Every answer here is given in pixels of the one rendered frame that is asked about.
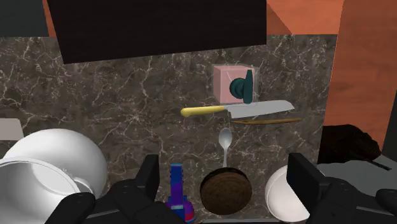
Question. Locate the teal ribbed knob object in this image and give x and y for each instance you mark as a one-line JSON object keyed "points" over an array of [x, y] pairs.
{"points": [[243, 87]]}

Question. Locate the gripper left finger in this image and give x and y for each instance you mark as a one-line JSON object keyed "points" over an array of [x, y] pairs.
{"points": [[130, 201]]}

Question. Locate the pink cube box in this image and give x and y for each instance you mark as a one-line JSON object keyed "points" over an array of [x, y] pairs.
{"points": [[222, 85]]}

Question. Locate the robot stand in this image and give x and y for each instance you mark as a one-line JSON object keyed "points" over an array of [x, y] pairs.
{"points": [[155, 28]]}

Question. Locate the brown wooden stick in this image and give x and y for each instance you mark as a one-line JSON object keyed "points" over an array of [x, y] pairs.
{"points": [[266, 121]]}

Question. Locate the silver spoon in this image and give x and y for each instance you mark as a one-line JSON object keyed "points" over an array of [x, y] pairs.
{"points": [[225, 139]]}

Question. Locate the grey toaster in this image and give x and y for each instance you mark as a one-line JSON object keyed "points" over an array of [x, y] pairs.
{"points": [[356, 178]]}

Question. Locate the blue and purple bottle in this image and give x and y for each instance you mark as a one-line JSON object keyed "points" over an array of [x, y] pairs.
{"points": [[176, 189]]}

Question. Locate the large white bowl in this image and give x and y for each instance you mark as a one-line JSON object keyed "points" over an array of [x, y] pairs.
{"points": [[62, 152], [28, 195]]}

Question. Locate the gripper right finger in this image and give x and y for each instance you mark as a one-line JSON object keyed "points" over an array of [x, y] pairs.
{"points": [[335, 201]]}

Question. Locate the small white bowl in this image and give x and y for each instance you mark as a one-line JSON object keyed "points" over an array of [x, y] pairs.
{"points": [[280, 198]]}

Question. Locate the brown woven bowl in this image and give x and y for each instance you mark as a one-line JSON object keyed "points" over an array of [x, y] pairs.
{"points": [[225, 192]]}

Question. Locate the dark brown lump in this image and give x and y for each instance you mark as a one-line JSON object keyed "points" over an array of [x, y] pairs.
{"points": [[344, 142]]}

